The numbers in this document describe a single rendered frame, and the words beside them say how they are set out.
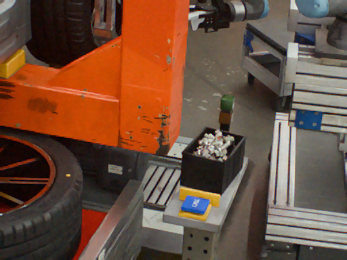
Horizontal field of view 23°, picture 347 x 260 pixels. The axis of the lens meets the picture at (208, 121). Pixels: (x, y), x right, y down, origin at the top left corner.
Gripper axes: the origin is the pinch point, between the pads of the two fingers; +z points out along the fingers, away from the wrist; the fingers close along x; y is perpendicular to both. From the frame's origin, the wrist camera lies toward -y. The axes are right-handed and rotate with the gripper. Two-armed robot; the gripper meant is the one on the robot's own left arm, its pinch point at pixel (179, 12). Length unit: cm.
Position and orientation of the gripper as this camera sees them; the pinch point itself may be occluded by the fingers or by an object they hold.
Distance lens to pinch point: 291.3
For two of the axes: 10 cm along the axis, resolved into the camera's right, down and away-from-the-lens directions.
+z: -8.5, 1.7, -5.0
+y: -0.8, 9.0, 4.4
